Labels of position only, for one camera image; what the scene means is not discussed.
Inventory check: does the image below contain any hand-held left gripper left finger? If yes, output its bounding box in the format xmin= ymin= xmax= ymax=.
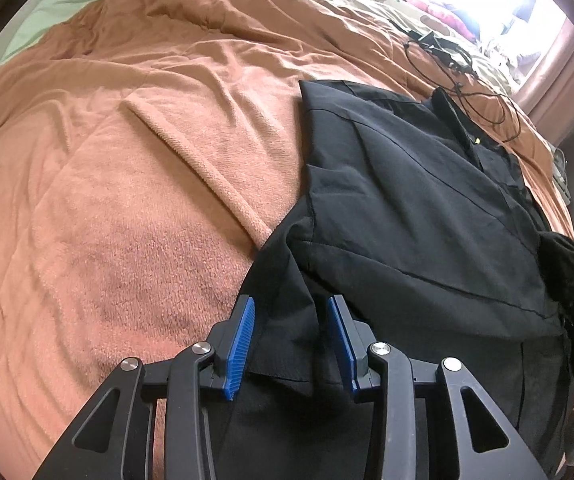
xmin=32 ymin=296 xmax=257 ymax=480

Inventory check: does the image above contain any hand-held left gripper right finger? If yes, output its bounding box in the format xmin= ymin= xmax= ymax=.
xmin=327 ymin=295 xmax=550 ymax=480

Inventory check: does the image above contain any black garment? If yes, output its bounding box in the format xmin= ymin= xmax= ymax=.
xmin=207 ymin=79 xmax=574 ymax=480

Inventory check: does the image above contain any orange fleece blanket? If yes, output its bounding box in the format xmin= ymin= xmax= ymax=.
xmin=0 ymin=0 xmax=574 ymax=463

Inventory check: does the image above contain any pink curtain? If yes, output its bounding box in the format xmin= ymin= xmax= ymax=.
xmin=517 ymin=20 xmax=574 ymax=147

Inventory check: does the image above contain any floral patterned quilt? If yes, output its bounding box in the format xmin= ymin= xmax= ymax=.
xmin=207 ymin=0 xmax=523 ymax=98

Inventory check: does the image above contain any red plush cushion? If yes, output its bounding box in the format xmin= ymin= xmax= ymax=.
xmin=414 ymin=0 xmax=475 ymax=41

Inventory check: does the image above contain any light green bedsheet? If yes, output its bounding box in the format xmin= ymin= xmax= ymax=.
xmin=9 ymin=0 xmax=115 ymax=58

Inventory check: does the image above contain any black cable tangle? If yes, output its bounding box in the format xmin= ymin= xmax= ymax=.
xmin=389 ymin=17 xmax=522 ymax=143

